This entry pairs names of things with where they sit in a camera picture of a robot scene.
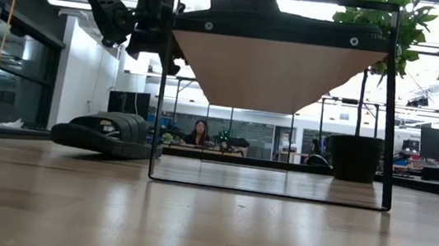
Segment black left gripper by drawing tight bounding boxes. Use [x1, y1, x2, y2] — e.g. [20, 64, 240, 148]
[124, 0, 189, 77]

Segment white crumpled paper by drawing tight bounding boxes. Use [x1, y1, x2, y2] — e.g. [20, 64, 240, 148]
[0, 115, 25, 131]

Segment black aluminium rig frame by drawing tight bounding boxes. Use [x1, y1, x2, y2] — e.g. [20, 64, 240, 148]
[0, 124, 439, 198]

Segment long ceiling light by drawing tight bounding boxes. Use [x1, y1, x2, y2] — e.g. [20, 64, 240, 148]
[45, 0, 93, 12]

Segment small green desk plant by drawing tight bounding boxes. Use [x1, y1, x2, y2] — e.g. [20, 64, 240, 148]
[161, 132, 177, 146]

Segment person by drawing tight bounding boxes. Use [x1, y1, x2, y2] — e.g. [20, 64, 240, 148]
[179, 117, 215, 148]

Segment wooden shelf black metal frame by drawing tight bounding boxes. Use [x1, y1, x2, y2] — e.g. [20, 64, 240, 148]
[147, 0, 415, 213]

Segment green plant in black pot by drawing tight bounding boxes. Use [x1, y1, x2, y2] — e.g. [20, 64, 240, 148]
[315, 0, 439, 190]

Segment background robot green light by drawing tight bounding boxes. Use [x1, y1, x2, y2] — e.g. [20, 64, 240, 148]
[211, 128, 252, 156]

